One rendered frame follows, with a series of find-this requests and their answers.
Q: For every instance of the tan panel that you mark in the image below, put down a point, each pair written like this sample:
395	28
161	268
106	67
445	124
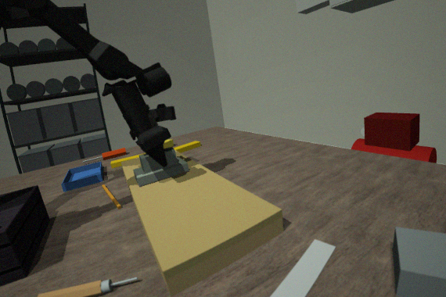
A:
198	223

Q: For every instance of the pale grey flat strip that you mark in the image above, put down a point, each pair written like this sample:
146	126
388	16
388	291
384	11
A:
302	277

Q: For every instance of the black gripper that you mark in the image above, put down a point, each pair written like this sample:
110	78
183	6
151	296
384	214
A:
150	139

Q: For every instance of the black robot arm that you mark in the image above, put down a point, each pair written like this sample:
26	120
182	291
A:
110	62

